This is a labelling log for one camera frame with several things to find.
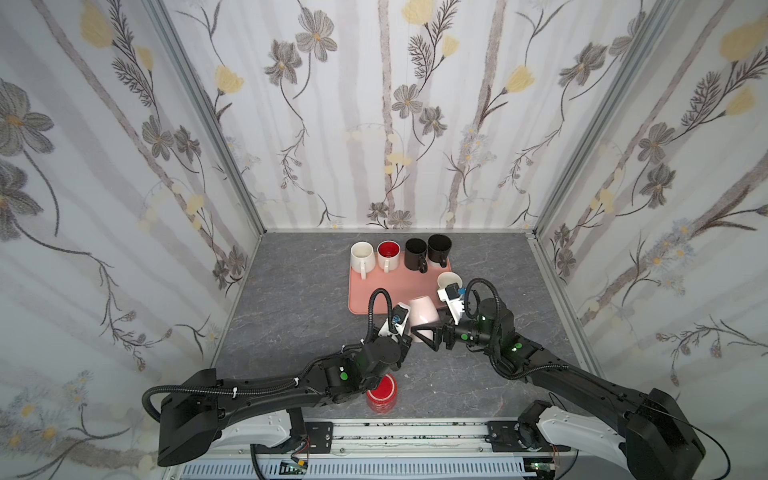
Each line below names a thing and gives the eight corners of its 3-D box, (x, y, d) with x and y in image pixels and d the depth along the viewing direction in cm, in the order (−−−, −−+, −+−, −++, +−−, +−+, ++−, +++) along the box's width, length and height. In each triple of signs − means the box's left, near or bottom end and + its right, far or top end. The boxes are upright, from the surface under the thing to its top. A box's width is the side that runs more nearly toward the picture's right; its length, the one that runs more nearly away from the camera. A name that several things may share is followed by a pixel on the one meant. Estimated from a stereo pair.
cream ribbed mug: (344, 272, 109) (341, 258, 102) (359, 252, 115) (358, 238, 109) (364, 281, 106) (362, 267, 100) (378, 261, 113) (378, 246, 106)
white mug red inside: (385, 276, 108) (385, 262, 102) (374, 259, 113) (373, 245, 107) (404, 268, 111) (406, 253, 104) (392, 251, 116) (393, 237, 109)
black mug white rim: (404, 274, 108) (406, 259, 101) (404, 251, 115) (405, 237, 108) (425, 274, 108) (428, 260, 101) (423, 252, 115) (425, 237, 108)
